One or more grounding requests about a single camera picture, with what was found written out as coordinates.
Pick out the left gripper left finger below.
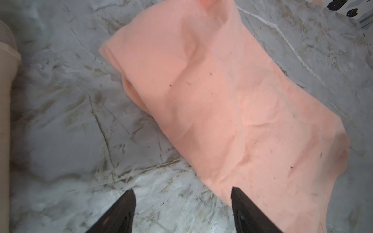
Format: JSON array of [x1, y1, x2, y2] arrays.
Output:
[[86, 189, 136, 233]]

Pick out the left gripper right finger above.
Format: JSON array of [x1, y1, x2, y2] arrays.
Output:
[[231, 187, 283, 233]]

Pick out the pink graphic t-shirt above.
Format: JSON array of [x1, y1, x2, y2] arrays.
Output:
[[100, 1, 350, 233]]

